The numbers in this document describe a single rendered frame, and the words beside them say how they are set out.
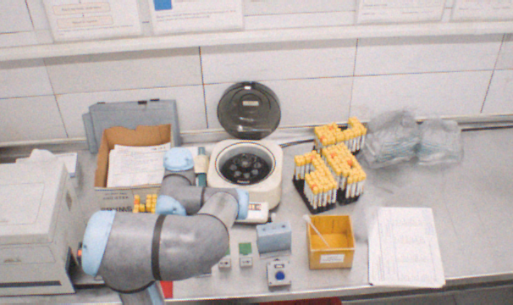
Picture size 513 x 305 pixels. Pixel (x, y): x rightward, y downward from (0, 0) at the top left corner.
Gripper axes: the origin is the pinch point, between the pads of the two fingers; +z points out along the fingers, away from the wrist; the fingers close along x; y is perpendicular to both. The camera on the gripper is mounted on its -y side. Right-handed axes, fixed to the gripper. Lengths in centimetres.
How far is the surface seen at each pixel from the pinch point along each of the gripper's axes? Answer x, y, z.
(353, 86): -52, -59, -9
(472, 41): -49, -99, -27
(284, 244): -1.1, -25.3, 8.1
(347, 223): -4.3, -45.8, 5.8
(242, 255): 2.4, -12.2, 6.3
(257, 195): -17.4, -19.6, 2.7
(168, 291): 8.6, 10.7, 11.7
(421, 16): -50, -79, -37
